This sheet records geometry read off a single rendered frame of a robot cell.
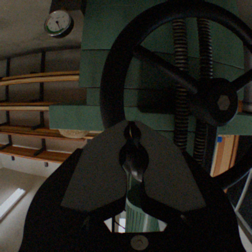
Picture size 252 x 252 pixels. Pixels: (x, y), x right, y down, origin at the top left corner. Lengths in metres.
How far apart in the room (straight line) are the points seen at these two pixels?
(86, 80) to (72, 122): 0.10
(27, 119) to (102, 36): 3.34
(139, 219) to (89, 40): 0.60
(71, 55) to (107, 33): 2.80
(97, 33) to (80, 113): 0.19
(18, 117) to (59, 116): 3.42
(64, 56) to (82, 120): 2.88
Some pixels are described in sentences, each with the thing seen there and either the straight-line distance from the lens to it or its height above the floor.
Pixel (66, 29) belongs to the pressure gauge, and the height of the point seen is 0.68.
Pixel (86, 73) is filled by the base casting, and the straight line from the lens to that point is 0.38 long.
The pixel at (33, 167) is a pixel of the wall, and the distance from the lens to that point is 3.97.
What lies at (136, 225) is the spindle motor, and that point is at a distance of 0.68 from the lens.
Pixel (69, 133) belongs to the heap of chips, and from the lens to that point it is 0.42.
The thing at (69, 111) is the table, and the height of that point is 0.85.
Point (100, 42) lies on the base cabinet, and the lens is 0.39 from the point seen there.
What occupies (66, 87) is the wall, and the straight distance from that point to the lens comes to 3.12.
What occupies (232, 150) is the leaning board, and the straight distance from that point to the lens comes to 2.01.
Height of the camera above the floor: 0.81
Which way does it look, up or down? 11 degrees up
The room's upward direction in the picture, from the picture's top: 178 degrees counter-clockwise
